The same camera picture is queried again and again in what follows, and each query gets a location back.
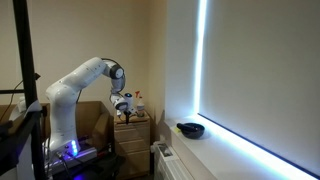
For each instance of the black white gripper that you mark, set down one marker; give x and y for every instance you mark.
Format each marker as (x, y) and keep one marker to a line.
(127, 111)

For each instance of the wooden drawer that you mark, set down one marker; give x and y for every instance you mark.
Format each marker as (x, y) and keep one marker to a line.
(132, 131)

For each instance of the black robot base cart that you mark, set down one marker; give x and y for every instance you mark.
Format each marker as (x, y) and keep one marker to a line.
(105, 166)

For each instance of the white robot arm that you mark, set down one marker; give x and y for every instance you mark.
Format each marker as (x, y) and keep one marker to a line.
(64, 95)

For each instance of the light wooden drawer cabinet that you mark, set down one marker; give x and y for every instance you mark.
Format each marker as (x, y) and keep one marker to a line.
(136, 152)

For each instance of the spray bottle with red trigger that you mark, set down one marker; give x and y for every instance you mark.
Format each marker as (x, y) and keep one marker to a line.
(140, 104)

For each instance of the brown leather sofa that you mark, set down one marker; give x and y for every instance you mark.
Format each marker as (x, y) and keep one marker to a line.
(92, 121)

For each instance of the dark blue bowl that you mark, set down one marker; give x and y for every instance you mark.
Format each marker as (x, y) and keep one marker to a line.
(191, 130)

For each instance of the white window blind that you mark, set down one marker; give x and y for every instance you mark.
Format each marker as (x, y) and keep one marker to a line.
(261, 75)

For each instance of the white wall radiator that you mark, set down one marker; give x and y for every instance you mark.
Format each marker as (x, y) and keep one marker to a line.
(167, 164)

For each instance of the aluminium mounting rail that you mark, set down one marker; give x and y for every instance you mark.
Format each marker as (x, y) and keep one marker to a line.
(58, 161)

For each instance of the black camera stand pole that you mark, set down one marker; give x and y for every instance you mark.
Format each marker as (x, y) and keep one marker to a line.
(12, 146)

